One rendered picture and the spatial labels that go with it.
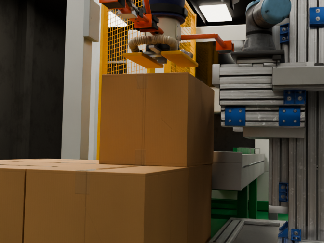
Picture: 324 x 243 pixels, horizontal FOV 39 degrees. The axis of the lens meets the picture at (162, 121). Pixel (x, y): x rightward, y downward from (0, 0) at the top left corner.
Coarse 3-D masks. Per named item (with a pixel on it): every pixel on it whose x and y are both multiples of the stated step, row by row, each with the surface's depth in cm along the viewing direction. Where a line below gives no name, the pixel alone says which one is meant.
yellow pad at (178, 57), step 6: (162, 54) 213; (168, 54) 212; (174, 54) 212; (180, 54) 212; (186, 54) 219; (174, 60) 226; (180, 60) 225; (186, 60) 225; (192, 60) 231; (180, 66) 241; (186, 66) 241; (192, 66) 240
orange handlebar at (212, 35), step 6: (126, 6) 180; (132, 18) 195; (138, 18) 195; (144, 18) 198; (162, 30) 222; (186, 36) 231; (192, 36) 230; (198, 36) 229; (204, 36) 228; (210, 36) 227; (216, 36) 227; (222, 42) 239
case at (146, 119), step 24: (120, 96) 203; (144, 96) 200; (168, 96) 197; (192, 96) 202; (120, 120) 202; (144, 120) 199; (168, 120) 196; (192, 120) 202; (120, 144) 202; (144, 144) 198; (168, 144) 195; (192, 144) 203
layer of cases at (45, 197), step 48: (0, 192) 148; (48, 192) 143; (96, 192) 139; (144, 192) 135; (192, 192) 201; (0, 240) 147; (48, 240) 142; (96, 240) 138; (144, 240) 135; (192, 240) 201
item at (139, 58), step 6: (126, 54) 219; (132, 54) 218; (138, 54) 217; (144, 54) 219; (132, 60) 228; (138, 60) 228; (144, 60) 227; (150, 60) 228; (144, 66) 244; (150, 66) 243; (156, 66) 243; (162, 66) 246
